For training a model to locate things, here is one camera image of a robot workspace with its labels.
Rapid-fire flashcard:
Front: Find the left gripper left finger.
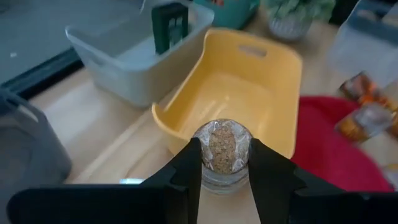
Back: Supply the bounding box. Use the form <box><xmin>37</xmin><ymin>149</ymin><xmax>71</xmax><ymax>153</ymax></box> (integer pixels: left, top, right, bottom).
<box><xmin>6</xmin><ymin>138</ymin><xmax>203</xmax><ymax>224</ymax></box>

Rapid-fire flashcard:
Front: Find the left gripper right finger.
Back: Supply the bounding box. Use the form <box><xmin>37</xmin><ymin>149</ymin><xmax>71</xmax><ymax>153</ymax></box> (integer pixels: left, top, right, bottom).
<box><xmin>248</xmin><ymin>138</ymin><xmax>398</xmax><ymax>224</ymax></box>

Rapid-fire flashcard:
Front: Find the small cork-stoppered glass jar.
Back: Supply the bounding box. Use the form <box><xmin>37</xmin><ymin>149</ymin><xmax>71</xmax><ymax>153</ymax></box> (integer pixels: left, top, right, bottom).
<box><xmin>335</xmin><ymin>102</ymin><xmax>393</xmax><ymax>144</ymax></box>
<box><xmin>192</xmin><ymin>118</ymin><xmax>253</xmax><ymax>195</ymax></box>

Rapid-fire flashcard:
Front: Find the black square spice tin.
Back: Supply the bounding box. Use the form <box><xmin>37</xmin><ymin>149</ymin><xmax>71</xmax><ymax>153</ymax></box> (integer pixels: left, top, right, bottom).
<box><xmin>151</xmin><ymin>2</ymin><xmax>190</xmax><ymax>56</ymax></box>

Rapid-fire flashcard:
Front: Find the red cloth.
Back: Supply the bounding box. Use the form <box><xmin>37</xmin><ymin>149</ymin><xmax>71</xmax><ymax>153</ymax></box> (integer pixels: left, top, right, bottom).
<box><xmin>290</xmin><ymin>95</ymin><xmax>398</xmax><ymax>193</ymax></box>

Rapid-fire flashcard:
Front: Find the yellow plastic bin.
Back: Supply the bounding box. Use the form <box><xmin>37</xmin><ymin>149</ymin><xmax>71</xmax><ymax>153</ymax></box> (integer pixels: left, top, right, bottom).
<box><xmin>151</xmin><ymin>27</ymin><xmax>303</xmax><ymax>159</ymax></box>

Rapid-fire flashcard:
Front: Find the light grey plastic bin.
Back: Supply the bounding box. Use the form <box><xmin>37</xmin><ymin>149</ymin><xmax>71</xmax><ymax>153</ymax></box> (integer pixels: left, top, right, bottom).
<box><xmin>65</xmin><ymin>0</ymin><xmax>215</xmax><ymax>108</ymax></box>

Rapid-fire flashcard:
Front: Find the smoky dark grey bin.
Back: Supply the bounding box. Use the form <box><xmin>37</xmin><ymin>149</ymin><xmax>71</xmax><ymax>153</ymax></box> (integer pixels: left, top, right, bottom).
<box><xmin>0</xmin><ymin>88</ymin><xmax>73</xmax><ymax>200</ymax></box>

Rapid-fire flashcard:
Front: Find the artificial green potted plant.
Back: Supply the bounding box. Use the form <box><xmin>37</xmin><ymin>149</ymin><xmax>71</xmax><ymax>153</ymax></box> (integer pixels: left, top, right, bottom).
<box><xmin>262</xmin><ymin>0</ymin><xmax>337</xmax><ymax>42</ymax></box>

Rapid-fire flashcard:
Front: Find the clear plastic bin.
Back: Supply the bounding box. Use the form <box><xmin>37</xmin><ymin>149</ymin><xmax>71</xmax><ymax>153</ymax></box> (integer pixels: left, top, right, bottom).
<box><xmin>328</xmin><ymin>0</ymin><xmax>398</xmax><ymax>88</ymax></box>

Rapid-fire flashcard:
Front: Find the teal plastic bin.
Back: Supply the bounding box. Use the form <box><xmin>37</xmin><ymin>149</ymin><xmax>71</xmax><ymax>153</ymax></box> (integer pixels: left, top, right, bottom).
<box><xmin>192</xmin><ymin>0</ymin><xmax>261</xmax><ymax>31</ymax></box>

